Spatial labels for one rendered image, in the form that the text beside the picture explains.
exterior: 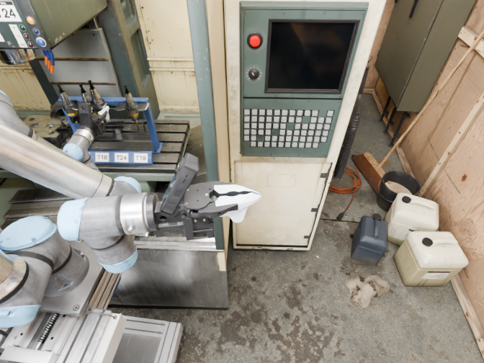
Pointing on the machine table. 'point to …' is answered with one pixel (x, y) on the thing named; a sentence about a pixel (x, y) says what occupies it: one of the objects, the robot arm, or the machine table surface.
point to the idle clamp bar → (115, 126)
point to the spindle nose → (16, 55)
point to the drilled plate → (47, 127)
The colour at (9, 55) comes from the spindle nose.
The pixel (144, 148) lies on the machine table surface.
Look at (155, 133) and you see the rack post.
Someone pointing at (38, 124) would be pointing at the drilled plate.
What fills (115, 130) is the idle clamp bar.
